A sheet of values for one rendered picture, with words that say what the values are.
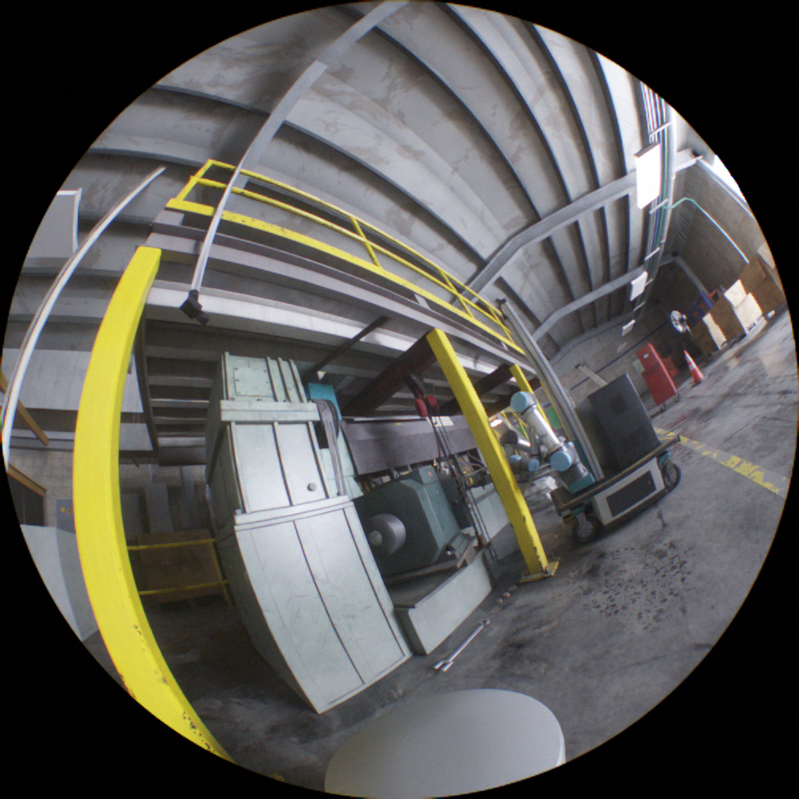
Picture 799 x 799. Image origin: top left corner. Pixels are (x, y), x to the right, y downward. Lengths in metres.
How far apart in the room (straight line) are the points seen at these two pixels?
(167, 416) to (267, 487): 1.62
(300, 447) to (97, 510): 0.93
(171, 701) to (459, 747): 0.51
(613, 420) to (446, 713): 1.65
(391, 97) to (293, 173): 2.05
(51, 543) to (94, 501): 2.59
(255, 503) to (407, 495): 0.68
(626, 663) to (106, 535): 1.24
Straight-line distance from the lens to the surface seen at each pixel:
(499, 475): 1.56
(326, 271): 1.45
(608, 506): 1.75
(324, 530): 1.14
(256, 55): 5.03
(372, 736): 0.52
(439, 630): 1.41
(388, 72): 5.14
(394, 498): 1.31
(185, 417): 2.58
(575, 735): 0.85
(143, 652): 0.66
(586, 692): 0.93
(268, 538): 1.05
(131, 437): 3.91
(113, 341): 0.82
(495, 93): 5.85
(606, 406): 1.80
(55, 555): 3.21
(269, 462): 1.18
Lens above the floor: 0.74
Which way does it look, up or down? 21 degrees up
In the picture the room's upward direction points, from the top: 22 degrees counter-clockwise
